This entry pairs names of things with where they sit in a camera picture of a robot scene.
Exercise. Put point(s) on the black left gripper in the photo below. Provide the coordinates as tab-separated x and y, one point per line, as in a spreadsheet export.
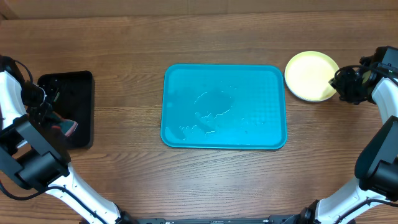
39	112

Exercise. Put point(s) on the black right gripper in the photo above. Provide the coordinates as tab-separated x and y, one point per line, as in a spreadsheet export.
340	84

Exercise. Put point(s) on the pink and green sponge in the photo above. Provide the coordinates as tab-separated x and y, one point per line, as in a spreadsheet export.
66	126

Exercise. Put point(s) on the yellow-green plate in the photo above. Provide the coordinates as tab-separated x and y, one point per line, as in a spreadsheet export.
307	76

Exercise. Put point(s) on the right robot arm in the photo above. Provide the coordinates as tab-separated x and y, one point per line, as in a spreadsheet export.
375	173

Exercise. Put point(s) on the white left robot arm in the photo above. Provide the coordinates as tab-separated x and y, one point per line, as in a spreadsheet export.
36	158

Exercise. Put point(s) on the teal plastic tray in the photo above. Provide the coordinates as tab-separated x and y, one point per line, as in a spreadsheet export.
224	106

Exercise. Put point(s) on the black rectangular bin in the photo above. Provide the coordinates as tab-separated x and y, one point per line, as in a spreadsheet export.
75	102

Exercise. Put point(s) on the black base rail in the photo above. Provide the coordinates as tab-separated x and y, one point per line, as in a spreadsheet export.
273	219

